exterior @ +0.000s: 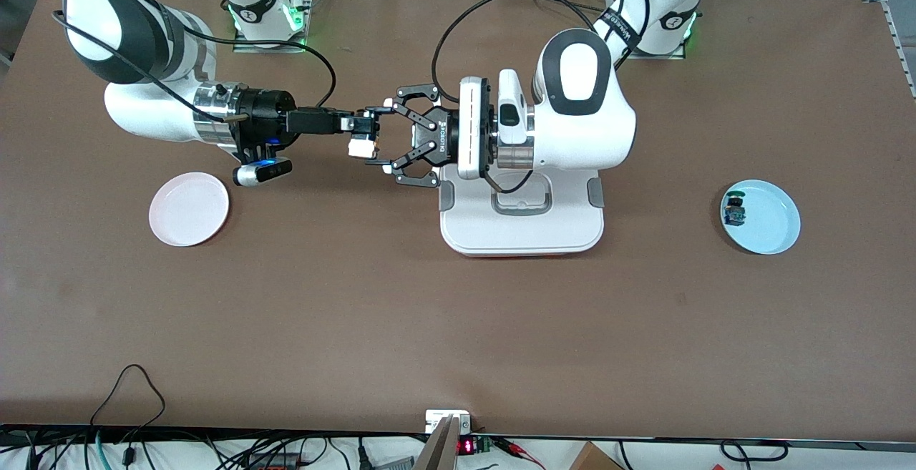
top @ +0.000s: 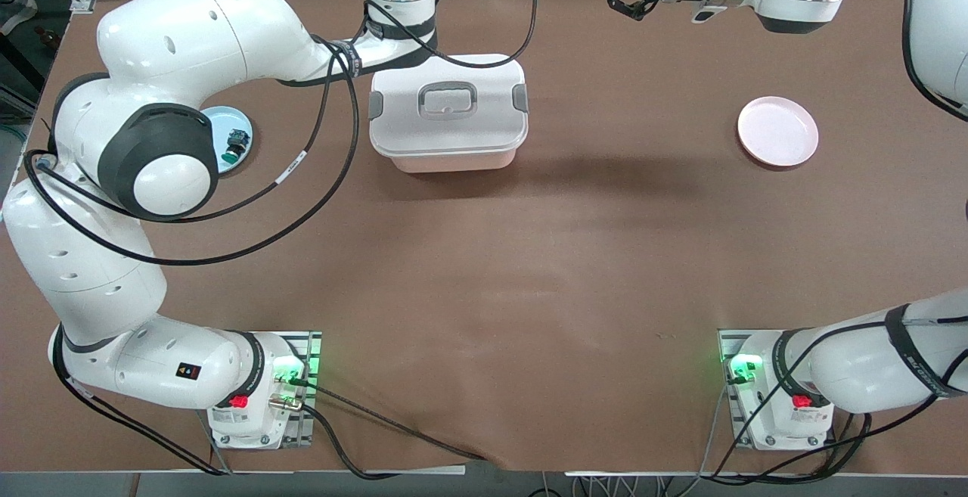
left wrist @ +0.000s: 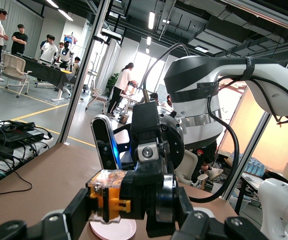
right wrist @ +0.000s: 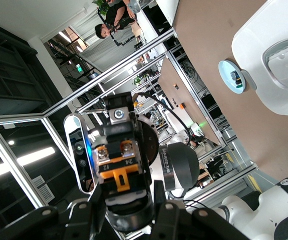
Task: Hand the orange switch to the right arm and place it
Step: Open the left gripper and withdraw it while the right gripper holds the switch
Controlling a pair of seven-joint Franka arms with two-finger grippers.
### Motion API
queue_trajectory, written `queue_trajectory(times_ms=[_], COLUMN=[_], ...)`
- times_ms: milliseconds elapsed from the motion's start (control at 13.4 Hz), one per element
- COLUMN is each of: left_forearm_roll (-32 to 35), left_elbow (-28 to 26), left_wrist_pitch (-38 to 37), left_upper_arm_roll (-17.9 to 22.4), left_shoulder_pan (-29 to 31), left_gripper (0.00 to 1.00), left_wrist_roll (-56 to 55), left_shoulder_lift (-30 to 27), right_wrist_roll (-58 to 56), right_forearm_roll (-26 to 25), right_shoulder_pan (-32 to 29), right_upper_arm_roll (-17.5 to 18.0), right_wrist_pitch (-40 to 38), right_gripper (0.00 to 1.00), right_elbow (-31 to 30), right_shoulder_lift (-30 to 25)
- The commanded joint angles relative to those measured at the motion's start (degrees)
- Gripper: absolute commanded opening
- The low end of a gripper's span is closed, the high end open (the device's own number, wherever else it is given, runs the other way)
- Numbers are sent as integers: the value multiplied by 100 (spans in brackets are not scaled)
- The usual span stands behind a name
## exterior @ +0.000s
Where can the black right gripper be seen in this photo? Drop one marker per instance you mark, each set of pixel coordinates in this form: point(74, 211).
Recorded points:
point(266, 116)

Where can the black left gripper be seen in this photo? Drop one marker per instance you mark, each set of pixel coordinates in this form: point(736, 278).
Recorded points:
point(445, 129)

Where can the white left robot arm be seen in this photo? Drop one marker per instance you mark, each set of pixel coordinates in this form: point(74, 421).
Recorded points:
point(587, 112)

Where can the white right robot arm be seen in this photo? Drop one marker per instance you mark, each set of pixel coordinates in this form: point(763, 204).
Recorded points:
point(143, 109)

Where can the round pink plate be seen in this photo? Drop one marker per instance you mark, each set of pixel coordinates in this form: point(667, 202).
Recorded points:
point(189, 209)

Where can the red digit display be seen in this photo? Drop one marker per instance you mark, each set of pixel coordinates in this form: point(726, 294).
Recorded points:
point(466, 446)

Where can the grey metal beam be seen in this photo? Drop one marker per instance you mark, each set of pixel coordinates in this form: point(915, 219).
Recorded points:
point(438, 452)

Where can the red clip leads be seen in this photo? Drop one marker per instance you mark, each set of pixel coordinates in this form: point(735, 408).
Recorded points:
point(512, 447)

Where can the black power strip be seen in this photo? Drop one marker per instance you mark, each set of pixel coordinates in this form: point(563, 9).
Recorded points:
point(275, 463)

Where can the round light blue plate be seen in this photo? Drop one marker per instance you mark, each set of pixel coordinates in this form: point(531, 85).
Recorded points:
point(769, 219)

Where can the brown cardboard box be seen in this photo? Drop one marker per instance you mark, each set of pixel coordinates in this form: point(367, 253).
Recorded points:
point(594, 459)

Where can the perforated metal strip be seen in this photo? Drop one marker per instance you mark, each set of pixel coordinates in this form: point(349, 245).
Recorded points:
point(896, 33)

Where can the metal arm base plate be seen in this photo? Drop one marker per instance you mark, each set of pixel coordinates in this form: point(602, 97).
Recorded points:
point(247, 48)
point(662, 56)

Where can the small white bracket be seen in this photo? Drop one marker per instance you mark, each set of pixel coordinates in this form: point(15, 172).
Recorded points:
point(438, 417)

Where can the blue switch with green cap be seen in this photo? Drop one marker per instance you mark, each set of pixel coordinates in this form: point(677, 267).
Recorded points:
point(735, 211)

